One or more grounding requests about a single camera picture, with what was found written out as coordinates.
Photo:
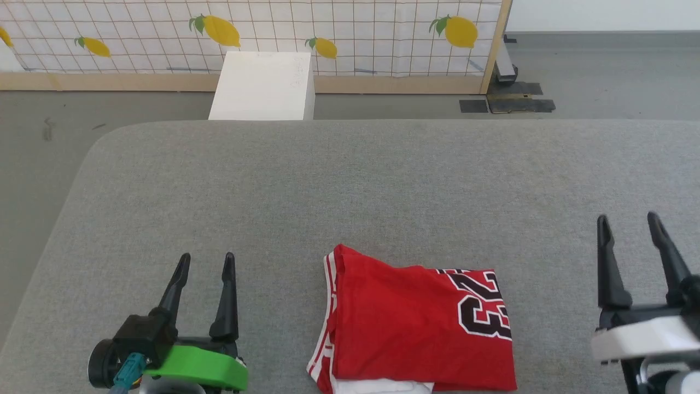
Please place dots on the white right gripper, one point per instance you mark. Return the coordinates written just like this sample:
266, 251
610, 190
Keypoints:
645, 336

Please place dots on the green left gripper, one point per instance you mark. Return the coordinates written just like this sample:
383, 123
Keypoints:
202, 364

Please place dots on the red and white jersey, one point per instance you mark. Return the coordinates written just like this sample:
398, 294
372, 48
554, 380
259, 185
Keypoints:
415, 328

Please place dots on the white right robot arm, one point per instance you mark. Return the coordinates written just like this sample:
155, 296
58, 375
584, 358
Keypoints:
678, 383

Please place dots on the left black round wrist motor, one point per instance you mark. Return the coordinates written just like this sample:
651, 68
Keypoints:
101, 364

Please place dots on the black floor mat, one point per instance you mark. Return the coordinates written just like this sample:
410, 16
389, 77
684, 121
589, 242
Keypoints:
519, 104

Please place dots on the white box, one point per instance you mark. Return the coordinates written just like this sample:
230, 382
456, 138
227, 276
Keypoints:
262, 87

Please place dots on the small black floor patch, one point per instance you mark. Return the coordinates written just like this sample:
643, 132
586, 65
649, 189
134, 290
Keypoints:
473, 106

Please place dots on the grey metal stand foot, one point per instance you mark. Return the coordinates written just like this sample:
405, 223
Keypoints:
506, 63

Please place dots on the lemon-print grid screen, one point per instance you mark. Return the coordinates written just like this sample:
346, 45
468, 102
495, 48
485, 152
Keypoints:
383, 85

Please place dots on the lemon print grid sheet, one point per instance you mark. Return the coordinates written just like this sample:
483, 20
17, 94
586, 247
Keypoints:
372, 33

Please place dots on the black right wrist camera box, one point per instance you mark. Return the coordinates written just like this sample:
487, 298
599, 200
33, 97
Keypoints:
693, 295

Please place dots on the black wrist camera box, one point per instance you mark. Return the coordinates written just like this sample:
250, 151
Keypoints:
693, 295
139, 334

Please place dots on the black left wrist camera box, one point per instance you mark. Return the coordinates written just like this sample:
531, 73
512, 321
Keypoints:
139, 334

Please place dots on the left camera teal connector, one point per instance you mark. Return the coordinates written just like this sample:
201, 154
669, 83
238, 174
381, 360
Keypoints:
127, 375

